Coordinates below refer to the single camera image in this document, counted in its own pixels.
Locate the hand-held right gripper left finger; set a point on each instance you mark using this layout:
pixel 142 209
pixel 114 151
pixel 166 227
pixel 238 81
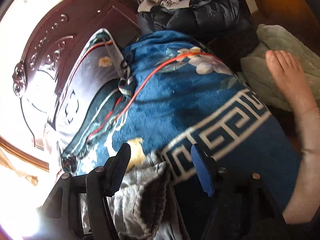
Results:
pixel 121 163

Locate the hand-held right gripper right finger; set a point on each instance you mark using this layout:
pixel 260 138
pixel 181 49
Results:
pixel 202 171

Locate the blue printed fleece blanket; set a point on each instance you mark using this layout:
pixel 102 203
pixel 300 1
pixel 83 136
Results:
pixel 187 105

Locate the grey flower print pillow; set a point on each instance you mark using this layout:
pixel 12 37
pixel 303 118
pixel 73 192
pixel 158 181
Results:
pixel 97 77

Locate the person's bare leg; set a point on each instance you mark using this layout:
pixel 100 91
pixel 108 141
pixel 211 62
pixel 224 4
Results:
pixel 297 100

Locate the carved dark wooden headboard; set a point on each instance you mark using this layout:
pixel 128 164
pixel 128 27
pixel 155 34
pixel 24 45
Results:
pixel 50 45

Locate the pale green quilted cloth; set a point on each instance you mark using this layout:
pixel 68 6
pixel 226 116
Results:
pixel 287 45

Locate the black puffer jacket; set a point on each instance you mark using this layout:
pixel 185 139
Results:
pixel 212 7

